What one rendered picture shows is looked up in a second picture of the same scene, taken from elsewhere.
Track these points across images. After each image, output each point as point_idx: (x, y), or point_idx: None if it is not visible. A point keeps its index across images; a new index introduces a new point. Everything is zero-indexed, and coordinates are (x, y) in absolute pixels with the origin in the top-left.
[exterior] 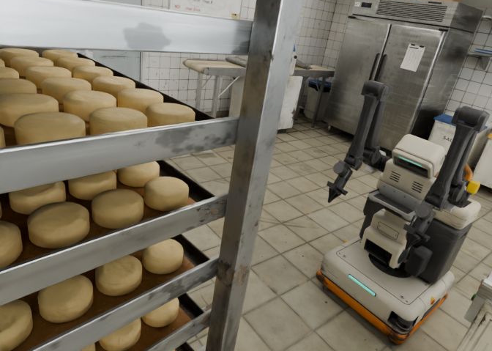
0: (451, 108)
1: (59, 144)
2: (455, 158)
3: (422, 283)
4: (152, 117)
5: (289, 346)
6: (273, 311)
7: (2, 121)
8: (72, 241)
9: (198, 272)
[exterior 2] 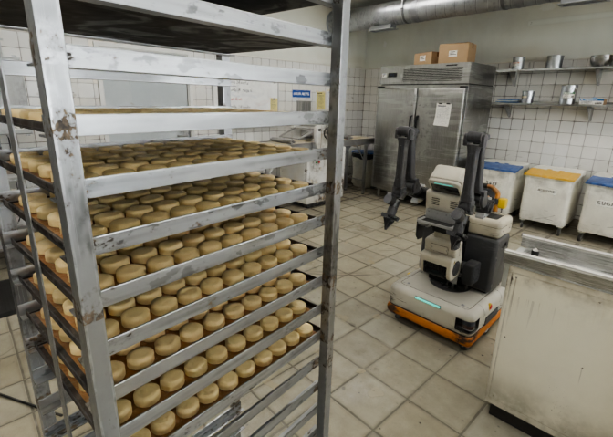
0: (488, 156)
1: (281, 112)
2: (472, 171)
3: (479, 294)
4: None
5: (373, 361)
6: (354, 338)
7: None
8: None
9: (318, 186)
